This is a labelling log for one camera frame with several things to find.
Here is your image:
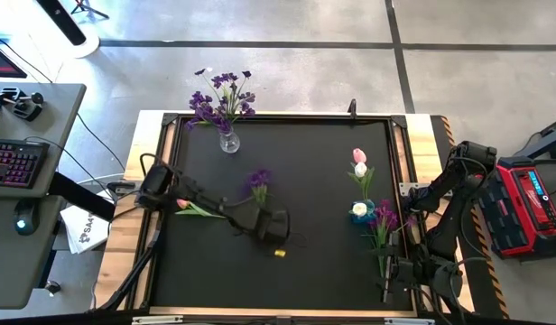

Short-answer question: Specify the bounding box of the grey metal bracket plate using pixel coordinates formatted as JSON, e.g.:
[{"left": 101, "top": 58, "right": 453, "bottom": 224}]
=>
[{"left": 398, "top": 181, "right": 454, "bottom": 199}]

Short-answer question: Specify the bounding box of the clear glass vase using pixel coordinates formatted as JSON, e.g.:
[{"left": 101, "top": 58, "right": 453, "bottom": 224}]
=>
[{"left": 218, "top": 128, "right": 241, "bottom": 154}]

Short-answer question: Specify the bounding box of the black cable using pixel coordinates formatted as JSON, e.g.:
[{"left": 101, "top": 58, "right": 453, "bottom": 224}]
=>
[{"left": 0, "top": 32, "right": 54, "bottom": 85}]

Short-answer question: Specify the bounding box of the black computer mouse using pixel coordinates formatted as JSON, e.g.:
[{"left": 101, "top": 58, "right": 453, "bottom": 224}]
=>
[{"left": 14, "top": 200, "right": 40, "bottom": 237}]

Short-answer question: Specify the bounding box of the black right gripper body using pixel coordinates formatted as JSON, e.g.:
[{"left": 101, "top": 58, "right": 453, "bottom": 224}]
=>
[{"left": 389, "top": 253, "right": 426, "bottom": 288}]

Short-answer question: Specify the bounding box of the white paper sheet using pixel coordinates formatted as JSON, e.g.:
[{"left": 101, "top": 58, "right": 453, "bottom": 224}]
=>
[{"left": 60, "top": 205, "right": 111, "bottom": 255}]

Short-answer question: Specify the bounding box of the white bracket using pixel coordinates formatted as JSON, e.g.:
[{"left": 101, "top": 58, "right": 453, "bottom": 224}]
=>
[
  {"left": 385, "top": 317, "right": 436, "bottom": 325},
  {"left": 132, "top": 315, "right": 184, "bottom": 325}
]

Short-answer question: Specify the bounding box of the grey desk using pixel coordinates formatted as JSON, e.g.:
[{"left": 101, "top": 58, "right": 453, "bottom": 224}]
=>
[{"left": 0, "top": 82, "right": 88, "bottom": 311}]

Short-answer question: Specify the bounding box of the red and black toolbox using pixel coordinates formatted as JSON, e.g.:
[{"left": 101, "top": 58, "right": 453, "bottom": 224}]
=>
[{"left": 469, "top": 156, "right": 556, "bottom": 261}]

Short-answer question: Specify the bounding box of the pink artificial tulip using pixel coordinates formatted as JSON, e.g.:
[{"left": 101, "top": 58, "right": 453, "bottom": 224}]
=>
[
  {"left": 352, "top": 147, "right": 369, "bottom": 204},
  {"left": 175, "top": 197, "right": 227, "bottom": 219}
]

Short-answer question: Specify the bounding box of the white floor stand base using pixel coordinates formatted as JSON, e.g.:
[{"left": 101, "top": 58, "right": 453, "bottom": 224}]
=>
[{"left": 33, "top": 0, "right": 101, "bottom": 59}]

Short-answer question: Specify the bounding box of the black backlit keyboard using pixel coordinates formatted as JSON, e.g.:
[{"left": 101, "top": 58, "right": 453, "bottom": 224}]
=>
[{"left": 0, "top": 137, "right": 51, "bottom": 190}]

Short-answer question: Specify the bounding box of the black aluminium table frame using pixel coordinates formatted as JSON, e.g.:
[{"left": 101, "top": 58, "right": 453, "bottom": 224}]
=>
[{"left": 126, "top": 110, "right": 441, "bottom": 320}]

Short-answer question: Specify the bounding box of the black diagonal strut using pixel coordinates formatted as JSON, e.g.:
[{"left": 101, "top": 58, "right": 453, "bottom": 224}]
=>
[{"left": 97, "top": 220, "right": 164, "bottom": 312}]

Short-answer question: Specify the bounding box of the hazard striped black strip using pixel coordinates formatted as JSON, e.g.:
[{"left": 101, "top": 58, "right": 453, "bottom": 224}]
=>
[{"left": 440, "top": 116, "right": 510, "bottom": 320}]

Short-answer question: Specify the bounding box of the dark blue stand leg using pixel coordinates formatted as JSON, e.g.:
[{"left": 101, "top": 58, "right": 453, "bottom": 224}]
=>
[{"left": 525, "top": 116, "right": 556, "bottom": 160}]

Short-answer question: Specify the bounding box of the black desk clamp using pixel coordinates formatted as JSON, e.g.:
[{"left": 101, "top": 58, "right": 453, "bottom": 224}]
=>
[{"left": 0, "top": 86, "right": 45, "bottom": 122}]

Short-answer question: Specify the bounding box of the black tripod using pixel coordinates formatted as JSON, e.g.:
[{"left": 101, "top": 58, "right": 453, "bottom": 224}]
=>
[{"left": 69, "top": 0, "right": 111, "bottom": 20}]

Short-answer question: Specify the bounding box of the black computer monitor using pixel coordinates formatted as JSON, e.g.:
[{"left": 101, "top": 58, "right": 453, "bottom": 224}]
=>
[{"left": 0, "top": 41, "right": 29, "bottom": 79}]

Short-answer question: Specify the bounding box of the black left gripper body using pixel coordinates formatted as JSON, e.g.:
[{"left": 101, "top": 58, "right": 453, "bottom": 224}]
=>
[{"left": 236, "top": 201, "right": 292, "bottom": 248}]

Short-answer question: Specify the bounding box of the blue glass vase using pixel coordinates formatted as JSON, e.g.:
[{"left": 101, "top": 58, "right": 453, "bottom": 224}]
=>
[{"left": 348, "top": 199, "right": 377, "bottom": 226}]

